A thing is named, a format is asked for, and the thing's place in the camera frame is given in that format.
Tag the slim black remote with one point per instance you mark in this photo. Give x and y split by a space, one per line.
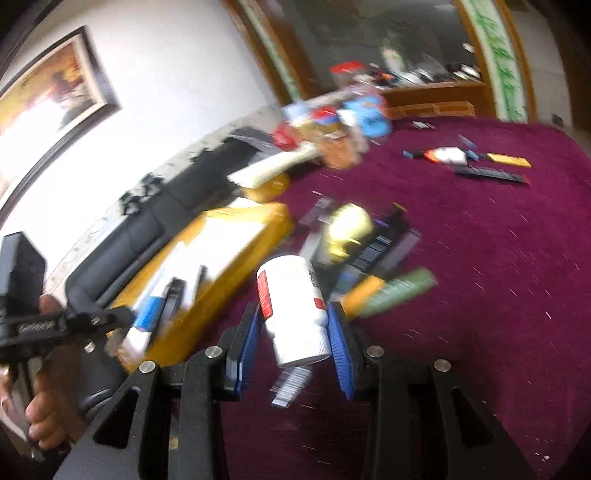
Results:
171 297

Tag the framed wall picture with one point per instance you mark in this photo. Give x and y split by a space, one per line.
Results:
46 101

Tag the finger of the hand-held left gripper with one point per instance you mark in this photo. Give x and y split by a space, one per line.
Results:
99 319

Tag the black remote control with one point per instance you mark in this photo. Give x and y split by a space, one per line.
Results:
489 174

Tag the person's left hand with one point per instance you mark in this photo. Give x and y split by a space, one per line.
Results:
46 415

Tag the orange flat pack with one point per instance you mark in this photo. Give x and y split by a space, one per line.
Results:
362 295

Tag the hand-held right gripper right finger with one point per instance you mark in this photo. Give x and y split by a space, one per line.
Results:
340 355

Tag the white mat with yellow tape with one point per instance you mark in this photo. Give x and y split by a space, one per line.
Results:
221 295

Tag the glass jars with lids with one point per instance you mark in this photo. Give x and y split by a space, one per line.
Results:
438 99

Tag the barcode label strip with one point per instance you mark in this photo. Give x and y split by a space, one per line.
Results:
291 387

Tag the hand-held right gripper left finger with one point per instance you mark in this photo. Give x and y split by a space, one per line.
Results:
244 350

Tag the white and orange tube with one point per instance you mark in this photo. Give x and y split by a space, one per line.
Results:
445 154

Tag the green and orange tube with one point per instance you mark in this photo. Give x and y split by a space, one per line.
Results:
406 286

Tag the red lidded jar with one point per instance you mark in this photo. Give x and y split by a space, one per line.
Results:
346 71

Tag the black leather sofa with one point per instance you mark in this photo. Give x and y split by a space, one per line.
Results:
152 221

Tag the maroon tablecloth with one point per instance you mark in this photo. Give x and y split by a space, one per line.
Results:
485 277

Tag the blue snack packet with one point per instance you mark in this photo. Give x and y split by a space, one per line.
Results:
369 115

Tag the white plastic bottle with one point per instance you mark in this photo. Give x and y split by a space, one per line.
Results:
291 304

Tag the clear jar of snacks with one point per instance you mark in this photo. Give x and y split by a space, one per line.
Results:
339 147

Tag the orange flat box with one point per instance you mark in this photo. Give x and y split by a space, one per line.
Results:
510 160

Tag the blue small box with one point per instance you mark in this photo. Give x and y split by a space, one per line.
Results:
147 314

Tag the wooden framed mirror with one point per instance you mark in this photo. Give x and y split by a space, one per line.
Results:
392 27

